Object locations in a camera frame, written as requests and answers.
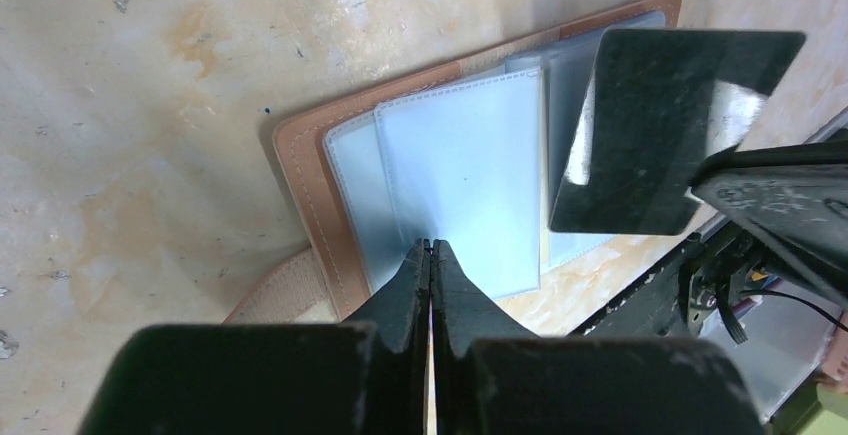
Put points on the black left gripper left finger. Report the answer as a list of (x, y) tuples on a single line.
[(366, 374)]

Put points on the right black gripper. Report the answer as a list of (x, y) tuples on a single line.
[(793, 199)]

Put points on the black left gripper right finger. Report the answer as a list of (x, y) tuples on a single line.
[(494, 376)]

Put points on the pink leather card holder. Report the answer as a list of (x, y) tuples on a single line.
[(462, 151)]

